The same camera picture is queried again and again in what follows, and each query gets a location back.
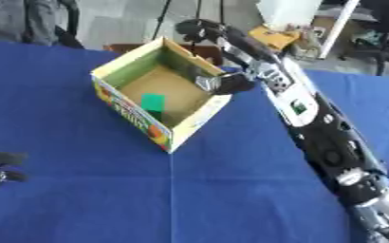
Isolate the cardboard box with green inside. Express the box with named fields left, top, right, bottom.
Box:
left=89, top=36, right=234, bottom=155

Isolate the green rectangular block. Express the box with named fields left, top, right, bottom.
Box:
left=139, top=93, right=167, bottom=113

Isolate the white board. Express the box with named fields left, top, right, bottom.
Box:
left=255, top=0, right=362, bottom=60

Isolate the yellow box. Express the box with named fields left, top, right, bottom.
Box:
left=246, top=25, right=303, bottom=52

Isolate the black tripod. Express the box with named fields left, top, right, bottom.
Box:
left=149, top=0, right=228, bottom=42

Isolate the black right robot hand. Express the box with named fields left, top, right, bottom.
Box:
left=175, top=18, right=281, bottom=96

